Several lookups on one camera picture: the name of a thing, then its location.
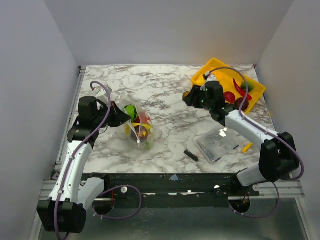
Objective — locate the clear bag of screws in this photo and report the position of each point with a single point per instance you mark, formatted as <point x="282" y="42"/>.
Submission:
<point x="217" y="143"/>

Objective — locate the dark purple toy fruit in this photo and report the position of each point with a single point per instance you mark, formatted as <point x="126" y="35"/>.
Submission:
<point x="139" y="133"/>

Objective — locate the yellow plastic bin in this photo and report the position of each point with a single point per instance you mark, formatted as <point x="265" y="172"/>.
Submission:
<point x="230" y="81"/>

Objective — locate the small yellow object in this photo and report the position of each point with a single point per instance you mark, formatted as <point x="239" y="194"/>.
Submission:
<point x="247" y="147"/>

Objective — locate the green yellow toy mango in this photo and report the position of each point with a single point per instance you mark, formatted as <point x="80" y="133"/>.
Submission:
<point x="246" y="85"/>

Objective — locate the clear zip top bag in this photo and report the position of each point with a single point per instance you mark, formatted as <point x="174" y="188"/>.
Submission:
<point x="125" y="100"/>

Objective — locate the brown toy kiwi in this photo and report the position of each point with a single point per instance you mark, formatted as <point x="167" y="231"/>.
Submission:
<point x="185" y="94"/>

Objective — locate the yellow toy banana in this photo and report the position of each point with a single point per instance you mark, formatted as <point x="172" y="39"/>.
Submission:
<point x="127" y="127"/>

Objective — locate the red toy chili pepper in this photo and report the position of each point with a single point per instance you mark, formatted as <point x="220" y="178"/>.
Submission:
<point x="240" y="89"/>

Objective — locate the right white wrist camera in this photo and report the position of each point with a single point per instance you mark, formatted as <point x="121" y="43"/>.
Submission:
<point x="209" y="77"/>

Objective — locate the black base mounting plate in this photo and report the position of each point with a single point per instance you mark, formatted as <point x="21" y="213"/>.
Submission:
<point x="170" y="190"/>

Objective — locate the dark red toy plum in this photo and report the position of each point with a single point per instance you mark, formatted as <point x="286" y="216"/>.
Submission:
<point x="238" y="103"/>

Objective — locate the white toy cauliflower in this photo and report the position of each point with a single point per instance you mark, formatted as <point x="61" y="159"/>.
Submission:
<point x="148" y="145"/>

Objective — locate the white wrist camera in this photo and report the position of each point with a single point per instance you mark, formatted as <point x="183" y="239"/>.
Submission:
<point x="209" y="77"/>
<point x="100" y="93"/>

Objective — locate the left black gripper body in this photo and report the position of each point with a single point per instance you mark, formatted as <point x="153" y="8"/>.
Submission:
<point x="102" y="114"/>

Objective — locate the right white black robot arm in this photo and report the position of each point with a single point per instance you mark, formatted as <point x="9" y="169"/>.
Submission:
<point x="278" y="156"/>

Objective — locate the aluminium extrusion rail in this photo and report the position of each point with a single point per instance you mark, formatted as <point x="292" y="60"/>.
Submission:
<point x="286" y="190"/>

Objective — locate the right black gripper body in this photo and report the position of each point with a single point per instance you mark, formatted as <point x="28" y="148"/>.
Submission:
<point x="196" y="95"/>

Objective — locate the green toy watermelon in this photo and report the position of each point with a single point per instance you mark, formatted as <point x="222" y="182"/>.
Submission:
<point x="131" y="111"/>

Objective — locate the red toy apple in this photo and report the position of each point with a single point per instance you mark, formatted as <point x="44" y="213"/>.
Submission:
<point x="229" y="97"/>

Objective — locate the black comb-like part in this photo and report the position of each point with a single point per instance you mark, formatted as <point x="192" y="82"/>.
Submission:
<point x="191" y="155"/>

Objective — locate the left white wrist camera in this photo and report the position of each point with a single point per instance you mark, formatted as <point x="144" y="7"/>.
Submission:
<point x="100" y="93"/>

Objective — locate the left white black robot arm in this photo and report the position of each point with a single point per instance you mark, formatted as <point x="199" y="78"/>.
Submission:
<point x="65" y="209"/>

